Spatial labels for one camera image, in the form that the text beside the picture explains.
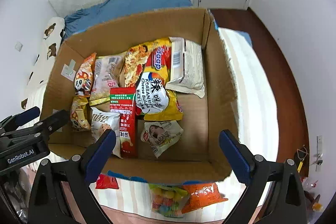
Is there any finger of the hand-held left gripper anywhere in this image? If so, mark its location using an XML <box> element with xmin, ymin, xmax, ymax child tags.
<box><xmin>0</xmin><ymin>106</ymin><xmax>41</xmax><ymax>131</ymax></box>
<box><xmin>13</xmin><ymin>109</ymin><xmax>70</xmax><ymax>138</ymax></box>

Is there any white silver snack packet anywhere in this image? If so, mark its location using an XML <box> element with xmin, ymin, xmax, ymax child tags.
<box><xmin>165</xmin><ymin>36</ymin><xmax>206</xmax><ymax>98</ymax></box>

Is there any long red snack packet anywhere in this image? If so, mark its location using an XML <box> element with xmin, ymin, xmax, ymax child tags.
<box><xmin>110</xmin><ymin>87</ymin><xmax>137</xmax><ymax>157</ymax></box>

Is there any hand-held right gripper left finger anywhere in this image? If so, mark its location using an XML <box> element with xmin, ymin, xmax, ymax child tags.
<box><xmin>28</xmin><ymin>129</ymin><xmax>117</xmax><ymax>224</ymax></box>

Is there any white cookie snack packet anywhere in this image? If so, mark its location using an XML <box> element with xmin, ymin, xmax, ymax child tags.
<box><xmin>91</xmin><ymin>107</ymin><xmax>122</xmax><ymax>159</ymax></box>

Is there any cardboard box blue print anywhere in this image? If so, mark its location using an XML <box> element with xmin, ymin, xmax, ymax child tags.
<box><xmin>39</xmin><ymin>7</ymin><xmax>240</xmax><ymax>184</ymax></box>

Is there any clear yellow-edged snack packet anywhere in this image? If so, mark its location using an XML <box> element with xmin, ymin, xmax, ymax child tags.
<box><xmin>89</xmin><ymin>52</ymin><xmax>126</xmax><ymax>106</ymax></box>

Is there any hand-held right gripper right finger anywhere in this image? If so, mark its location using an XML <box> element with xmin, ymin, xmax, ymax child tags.
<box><xmin>219</xmin><ymin>130</ymin><xmax>307</xmax><ymax>224</ymax></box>

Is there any colourful candy balls packet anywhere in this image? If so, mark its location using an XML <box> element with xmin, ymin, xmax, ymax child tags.
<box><xmin>149</xmin><ymin>183</ymin><xmax>189</xmax><ymax>218</ymax></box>

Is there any yellow panda snack packet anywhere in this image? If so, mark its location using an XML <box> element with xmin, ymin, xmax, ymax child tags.
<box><xmin>70</xmin><ymin>97</ymin><xmax>92</xmax><ymax>131</ymax></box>

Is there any white packet with face photo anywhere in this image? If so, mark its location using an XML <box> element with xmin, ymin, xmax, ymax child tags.
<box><xmin>140</xmin><ymin>120</ymin><xmax>184</xmax><ymax>159</ymax></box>

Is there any blue bed quilt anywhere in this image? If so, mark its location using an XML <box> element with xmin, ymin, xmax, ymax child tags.
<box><xmin>64</xmin><ymin>0</ymin><xmax>193</xmax><ymax>39</ymax></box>

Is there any dark red snack packet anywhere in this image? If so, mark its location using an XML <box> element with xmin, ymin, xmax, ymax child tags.
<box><xmin>95</xmin><ymin>174</ymin><xmax>120</xmax><ymax>190</ymax></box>

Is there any yellow instant noodle packet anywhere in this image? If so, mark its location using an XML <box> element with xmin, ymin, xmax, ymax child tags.
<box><xmin>123</xmin><ymin>38</ymin><xmax>183</xmax><ymax>122</ymax></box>

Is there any red panda snack packet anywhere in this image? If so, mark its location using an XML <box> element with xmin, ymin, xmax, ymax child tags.
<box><xmin>74</xmin><ymin>53</ymin><xmax>97</xmax><ymax>97</ymax></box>

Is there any yellow tag with wire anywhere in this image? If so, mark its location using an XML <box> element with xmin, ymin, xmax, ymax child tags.
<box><xmin>296</xmin><ymin>145</ymin><xmax>308</xmax><ymax>178</ymax></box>

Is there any orange snack packet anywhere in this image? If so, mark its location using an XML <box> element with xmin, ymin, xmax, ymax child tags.
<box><xmin>181</xmin><ymin>182</ymin><xmax>228</xmax><ymax>214</ymax></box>

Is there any white wall socket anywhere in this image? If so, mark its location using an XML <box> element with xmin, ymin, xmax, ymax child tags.
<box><xmin>316</xmin><ymin>135</ymin><xmax>323</xmax><ymax>159</ymax></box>

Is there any bear printed long pillow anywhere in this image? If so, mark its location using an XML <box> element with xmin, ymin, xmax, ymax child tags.
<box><xmin>20</xmin><ymin>17</ymin><xmax>66</xmax><ymax>109</ymax></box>

